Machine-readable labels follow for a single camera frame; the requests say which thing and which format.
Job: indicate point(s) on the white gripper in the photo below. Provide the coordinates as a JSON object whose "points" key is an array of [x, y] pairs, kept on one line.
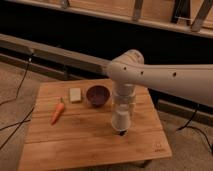
{"points": [[123, 94]]}

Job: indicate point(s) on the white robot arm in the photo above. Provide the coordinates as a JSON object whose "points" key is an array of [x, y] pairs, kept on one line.
{"points": [[193, 82]]}

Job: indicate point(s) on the black eraser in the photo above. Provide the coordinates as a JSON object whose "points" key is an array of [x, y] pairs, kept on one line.
{"points": [[122, 133]]}

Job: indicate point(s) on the purple bowl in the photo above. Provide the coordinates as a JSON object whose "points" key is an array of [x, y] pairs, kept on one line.
{"points": [[97, 95]]}

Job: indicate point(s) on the beige sponge block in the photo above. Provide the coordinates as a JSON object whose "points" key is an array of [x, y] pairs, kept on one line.
{"points": [[75, 95]]}

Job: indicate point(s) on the wooden table board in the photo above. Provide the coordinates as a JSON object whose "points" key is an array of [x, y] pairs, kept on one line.
{"points": [[83, 136]]}

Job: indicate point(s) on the orange toy carrot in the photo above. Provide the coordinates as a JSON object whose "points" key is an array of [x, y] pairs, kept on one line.
{"points": [[60, 107]]}

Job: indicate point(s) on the wooden shelf rail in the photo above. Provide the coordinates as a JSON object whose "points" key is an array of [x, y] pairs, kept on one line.
{"points": [[193, 17]]}

